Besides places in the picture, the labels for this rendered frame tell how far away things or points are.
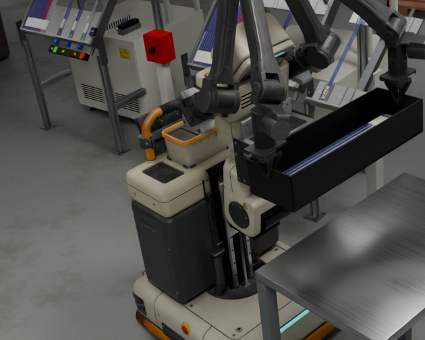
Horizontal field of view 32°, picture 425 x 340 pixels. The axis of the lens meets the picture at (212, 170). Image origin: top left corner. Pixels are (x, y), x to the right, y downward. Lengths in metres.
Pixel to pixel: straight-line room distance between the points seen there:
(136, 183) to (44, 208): 1.62
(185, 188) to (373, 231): 0.71
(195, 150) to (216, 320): 0.64
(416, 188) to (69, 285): 1.81
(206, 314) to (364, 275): 0.89
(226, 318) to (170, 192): 0.54
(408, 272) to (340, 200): 1.81
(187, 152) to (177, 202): 0.19
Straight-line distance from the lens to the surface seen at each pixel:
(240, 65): 2.22
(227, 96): 2.10
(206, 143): 2.67
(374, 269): 2.13
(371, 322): 1.96
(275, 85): 1.88
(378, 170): 3.52
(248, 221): 2.50
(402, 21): 2.24
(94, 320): 3.36
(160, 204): 2.59
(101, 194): 4.24
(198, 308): 2.85
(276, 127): 1.83
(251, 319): 2.77
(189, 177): 2.62
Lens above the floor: 2.12
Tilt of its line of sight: 30 degrees down
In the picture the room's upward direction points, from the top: 8 degrees counter-clockwise
